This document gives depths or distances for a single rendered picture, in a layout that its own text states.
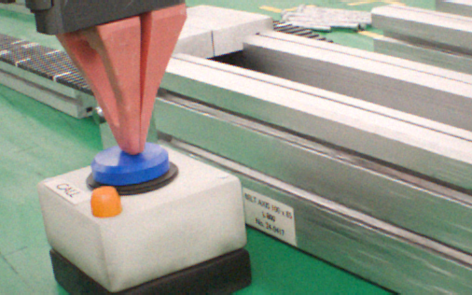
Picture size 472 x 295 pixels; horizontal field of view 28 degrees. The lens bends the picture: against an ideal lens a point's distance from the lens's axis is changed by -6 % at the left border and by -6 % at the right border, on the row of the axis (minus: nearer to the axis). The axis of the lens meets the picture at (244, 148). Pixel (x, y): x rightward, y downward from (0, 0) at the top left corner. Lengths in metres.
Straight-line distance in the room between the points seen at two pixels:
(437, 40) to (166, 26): 0.28
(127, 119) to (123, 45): 0.04
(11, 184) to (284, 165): 0.25
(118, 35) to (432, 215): 0.16
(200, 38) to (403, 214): 0.24
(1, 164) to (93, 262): 0.30
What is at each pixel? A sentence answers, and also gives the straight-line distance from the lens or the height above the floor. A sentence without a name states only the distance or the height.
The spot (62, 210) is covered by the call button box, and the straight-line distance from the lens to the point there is 0.48.
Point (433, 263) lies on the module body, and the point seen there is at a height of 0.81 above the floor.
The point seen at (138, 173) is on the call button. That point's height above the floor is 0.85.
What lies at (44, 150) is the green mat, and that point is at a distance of 0.76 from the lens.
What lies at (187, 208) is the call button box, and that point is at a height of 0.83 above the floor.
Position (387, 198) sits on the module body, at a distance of 0.45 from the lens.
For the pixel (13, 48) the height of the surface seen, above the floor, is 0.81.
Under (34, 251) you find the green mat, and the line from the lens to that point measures 0.57.
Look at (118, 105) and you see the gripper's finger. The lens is 0.46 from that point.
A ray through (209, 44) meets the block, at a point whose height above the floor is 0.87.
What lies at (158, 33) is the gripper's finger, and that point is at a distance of 0.44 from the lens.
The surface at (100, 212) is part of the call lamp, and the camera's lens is 0.44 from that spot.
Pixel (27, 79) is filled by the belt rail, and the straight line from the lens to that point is 0.94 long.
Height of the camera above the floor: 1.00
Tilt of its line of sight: 19 degrees down
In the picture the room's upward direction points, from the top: 6 degrees counter-clockwise
